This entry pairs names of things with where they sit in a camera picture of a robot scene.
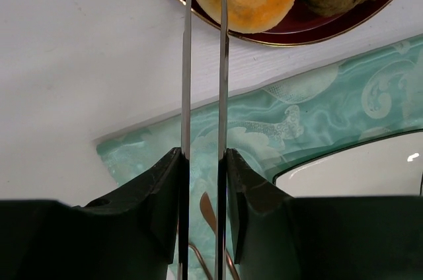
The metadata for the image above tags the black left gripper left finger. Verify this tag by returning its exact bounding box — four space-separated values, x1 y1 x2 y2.
1 148 181 279

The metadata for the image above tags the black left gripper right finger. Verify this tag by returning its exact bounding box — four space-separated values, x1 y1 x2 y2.
227 149 422 279

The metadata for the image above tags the white square plate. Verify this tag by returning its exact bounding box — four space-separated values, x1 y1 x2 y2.
273 130 422 197

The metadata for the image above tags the teal patterned placemat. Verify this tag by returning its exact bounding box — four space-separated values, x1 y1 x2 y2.
96 34 422 275

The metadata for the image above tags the round red lacquer plate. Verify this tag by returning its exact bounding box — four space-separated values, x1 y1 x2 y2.
179 0 392 47

